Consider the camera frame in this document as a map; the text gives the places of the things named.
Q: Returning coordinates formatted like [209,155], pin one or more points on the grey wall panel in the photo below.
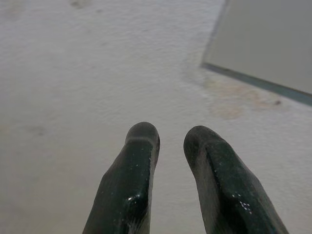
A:
[268,36]

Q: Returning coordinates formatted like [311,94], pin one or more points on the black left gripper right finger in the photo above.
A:
[226,185]

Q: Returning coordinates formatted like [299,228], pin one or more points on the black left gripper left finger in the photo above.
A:
[129,175]

